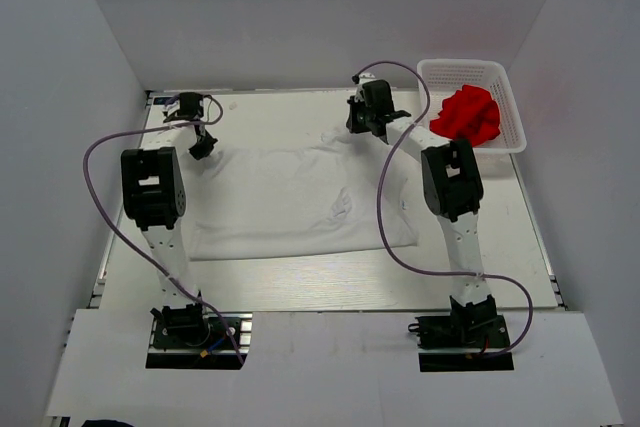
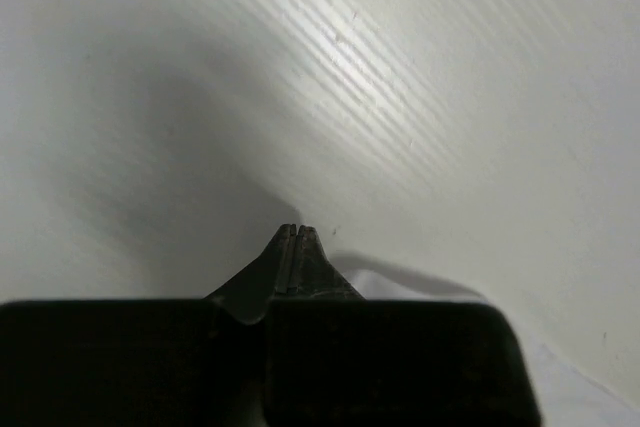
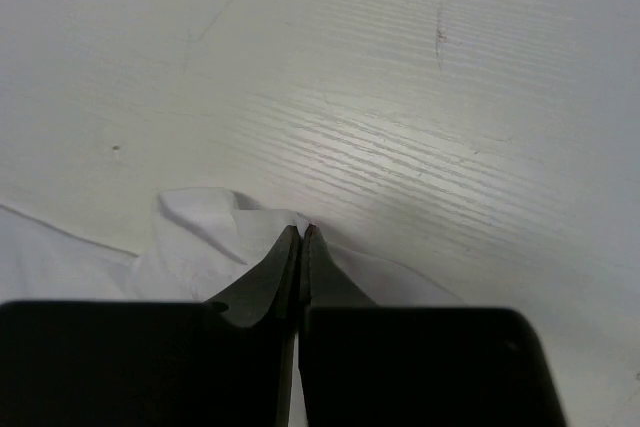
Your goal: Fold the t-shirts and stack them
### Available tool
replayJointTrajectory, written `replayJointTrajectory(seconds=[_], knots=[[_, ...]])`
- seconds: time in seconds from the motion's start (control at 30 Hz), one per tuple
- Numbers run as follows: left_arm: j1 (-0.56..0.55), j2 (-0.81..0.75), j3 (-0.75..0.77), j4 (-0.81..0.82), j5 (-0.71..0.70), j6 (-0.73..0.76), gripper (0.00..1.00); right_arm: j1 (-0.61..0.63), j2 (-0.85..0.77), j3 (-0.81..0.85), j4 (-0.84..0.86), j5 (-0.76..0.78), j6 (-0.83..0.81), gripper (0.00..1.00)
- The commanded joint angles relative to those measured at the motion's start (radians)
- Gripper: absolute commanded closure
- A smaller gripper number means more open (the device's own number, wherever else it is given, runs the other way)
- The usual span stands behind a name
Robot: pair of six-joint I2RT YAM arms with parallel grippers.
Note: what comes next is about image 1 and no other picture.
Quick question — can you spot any white t shirt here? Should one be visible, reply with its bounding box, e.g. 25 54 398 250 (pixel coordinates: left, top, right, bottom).
182 129 418 261

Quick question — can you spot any red t shirt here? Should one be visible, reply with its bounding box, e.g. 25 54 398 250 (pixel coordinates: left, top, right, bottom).
429 84 501 147

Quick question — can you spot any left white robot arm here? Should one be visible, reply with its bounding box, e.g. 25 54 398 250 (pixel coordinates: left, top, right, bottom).
121 92 217 309

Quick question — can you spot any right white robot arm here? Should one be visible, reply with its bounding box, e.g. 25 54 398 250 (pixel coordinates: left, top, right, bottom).
346 75 497 346

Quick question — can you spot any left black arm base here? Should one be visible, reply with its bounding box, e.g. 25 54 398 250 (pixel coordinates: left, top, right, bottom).
145 304 252 371

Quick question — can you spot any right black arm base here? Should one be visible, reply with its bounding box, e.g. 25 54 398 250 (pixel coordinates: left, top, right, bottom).
407 315 515 373

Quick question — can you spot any blue table label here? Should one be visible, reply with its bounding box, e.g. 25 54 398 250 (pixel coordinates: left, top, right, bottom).
153 96 177 107

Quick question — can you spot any white plastic basket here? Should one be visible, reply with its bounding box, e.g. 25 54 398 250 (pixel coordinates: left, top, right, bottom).
416 58 527 155

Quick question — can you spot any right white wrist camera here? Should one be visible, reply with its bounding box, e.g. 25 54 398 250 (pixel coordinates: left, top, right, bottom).
353 78 371 103

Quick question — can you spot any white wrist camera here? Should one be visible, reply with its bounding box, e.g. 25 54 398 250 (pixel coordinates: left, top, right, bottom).
353 78 371 103
162 97 180 122

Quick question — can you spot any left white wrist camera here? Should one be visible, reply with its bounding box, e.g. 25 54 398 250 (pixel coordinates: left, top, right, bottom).
162 97 180 122

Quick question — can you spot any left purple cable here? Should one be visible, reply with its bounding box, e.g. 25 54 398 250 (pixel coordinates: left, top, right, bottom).
82 93 247 366

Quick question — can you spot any purple cable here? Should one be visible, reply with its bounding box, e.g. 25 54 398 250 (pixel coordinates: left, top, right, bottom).
351 61 534 360
82 93 247 366

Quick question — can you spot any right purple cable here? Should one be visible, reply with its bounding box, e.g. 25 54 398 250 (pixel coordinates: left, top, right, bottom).
351 61 534 360

